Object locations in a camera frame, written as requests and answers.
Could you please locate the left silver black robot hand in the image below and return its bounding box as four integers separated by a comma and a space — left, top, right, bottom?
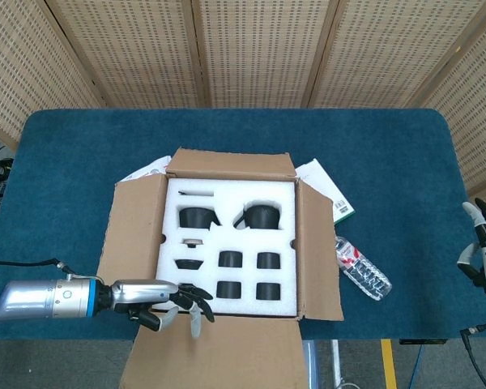
96, 279, 215, 340

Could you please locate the red cardboard box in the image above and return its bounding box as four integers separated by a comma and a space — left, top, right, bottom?
96, 147, 344, 389

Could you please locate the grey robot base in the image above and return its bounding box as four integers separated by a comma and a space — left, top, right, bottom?
302, 340, 320, 389

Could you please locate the white green flat box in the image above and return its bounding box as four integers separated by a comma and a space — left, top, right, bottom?
293, 158, 356, 225

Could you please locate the black tea cup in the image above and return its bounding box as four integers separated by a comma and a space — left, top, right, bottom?
218, 250, 244, 269
255, 282, 283, 301
216, 280, 243, 300
256, 251, 283, 270

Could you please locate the black tea pitcher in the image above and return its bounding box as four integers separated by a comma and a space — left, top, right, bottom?
179, 206, 222, 229

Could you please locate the black bar under table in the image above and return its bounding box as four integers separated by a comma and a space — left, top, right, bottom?
399, 338, 447, 346

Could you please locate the white foam insert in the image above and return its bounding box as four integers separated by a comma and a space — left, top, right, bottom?
151, 177, 301, 319

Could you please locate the pink white tissue pack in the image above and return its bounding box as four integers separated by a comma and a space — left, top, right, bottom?
119, 156, 173, 183

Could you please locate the clear plastic water bottle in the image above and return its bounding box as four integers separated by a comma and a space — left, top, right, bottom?
334, 236, 393, 301

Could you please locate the black teapot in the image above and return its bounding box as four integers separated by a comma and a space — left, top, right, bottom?
232, 203, 284, 231

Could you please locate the blue carpeted table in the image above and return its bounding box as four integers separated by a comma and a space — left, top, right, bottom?
0, 108, 486, 341

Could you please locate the white pole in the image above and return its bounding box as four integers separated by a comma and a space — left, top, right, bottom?
330, 339, 343, 389

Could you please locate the woven bamboo folding screen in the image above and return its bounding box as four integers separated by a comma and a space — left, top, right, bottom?
0, 0, 486, 206

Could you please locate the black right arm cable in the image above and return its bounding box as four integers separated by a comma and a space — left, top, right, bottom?
460, 319, 486, 389

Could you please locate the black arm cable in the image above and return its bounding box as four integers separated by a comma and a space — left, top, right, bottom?
460, 319, 486, 389
0, 259, 76, 280

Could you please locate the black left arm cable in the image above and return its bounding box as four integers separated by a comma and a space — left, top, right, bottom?
0, 259, 76, 280

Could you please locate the blue cable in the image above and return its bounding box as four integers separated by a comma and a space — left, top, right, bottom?
407, 344, 426, 389

